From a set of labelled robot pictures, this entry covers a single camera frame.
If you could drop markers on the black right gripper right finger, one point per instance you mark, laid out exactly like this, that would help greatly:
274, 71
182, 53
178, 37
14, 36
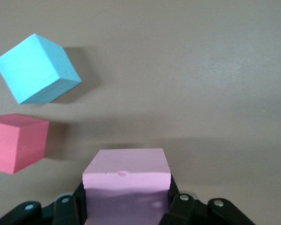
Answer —
185, 208

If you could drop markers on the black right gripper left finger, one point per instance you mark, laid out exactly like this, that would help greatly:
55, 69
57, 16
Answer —
65, 211

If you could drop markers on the pink foam cube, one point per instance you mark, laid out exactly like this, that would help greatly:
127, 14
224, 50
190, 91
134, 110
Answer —
126, 168

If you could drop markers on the red foam cube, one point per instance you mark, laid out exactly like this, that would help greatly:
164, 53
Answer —
11, 143

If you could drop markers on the cyan foam cube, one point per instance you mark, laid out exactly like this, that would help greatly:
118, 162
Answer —
32, 68

